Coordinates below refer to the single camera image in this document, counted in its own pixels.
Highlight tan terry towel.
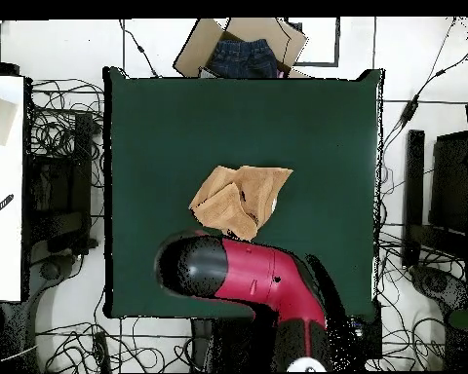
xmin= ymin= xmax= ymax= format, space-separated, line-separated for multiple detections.
xmin=188 ymin=165 xmax=294 ymax=242

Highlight black flat panel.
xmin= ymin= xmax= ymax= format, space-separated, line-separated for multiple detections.
xmin=428 ymin=130 xmax=468 ymax=235

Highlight dark green table cloth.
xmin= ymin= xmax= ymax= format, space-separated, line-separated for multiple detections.
xmin=102 ymin=66 xmax=384 ymax=319

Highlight blue denim jeans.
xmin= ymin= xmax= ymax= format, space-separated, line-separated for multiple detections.
xmin=208 ymin=38 xmax=280 ymax=79

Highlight open cardboard box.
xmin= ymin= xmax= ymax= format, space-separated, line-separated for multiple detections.
xmin=173 ymin=17 xmax=308 ymax=79

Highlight black equipment cart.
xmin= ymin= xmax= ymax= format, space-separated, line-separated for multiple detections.
xmin=22 ymin=110 xmax=100 ymax=256

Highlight black power strip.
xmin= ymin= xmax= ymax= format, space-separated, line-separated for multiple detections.
xmin=92 ymin=330 xmax=111 ymax=373

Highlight black power adapter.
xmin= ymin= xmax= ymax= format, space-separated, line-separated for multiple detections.
xmin=399 ymin=93 xmax=421 ymax=128

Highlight white desk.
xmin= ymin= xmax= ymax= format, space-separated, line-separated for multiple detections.
xmin=0 ymin=74 xmax=25 ymax=303

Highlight black floor cable tangle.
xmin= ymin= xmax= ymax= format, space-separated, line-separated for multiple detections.
xmin=373 ymin=225 xmax=453 ymax=371
xmin=34 ymin=318 xmax=192 ymax=373
xmin=28 ymin=77 xmax=105 ymax=188

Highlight black rectangular post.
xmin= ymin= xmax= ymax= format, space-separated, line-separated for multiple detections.
xmin=403 ymin=129 xmax=426 ymax=268

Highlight black cable with inline connector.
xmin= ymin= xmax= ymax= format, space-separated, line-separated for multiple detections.
xmin=118 ymin=19 xmax=160 ymax=78

